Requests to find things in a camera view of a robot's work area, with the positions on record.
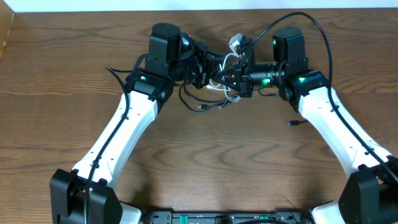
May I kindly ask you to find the black usb cable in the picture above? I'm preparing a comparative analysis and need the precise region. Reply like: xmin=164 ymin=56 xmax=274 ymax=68
xmin=177 ymin=79 xmax=309 ymax=127

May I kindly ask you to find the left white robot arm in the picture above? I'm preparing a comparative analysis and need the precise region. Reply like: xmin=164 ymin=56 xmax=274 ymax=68
xmin=50 ymin=23 xmax=224 ymax=223

